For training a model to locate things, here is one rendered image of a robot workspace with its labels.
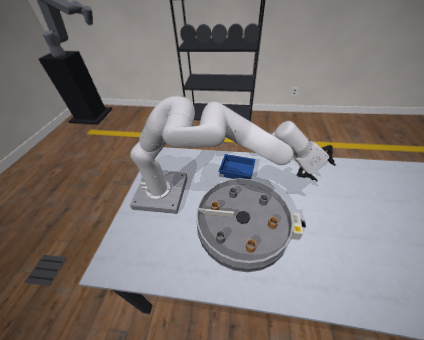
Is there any blue plastic crate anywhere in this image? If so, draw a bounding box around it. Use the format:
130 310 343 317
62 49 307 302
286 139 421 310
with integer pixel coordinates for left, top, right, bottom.
219 154 256 179

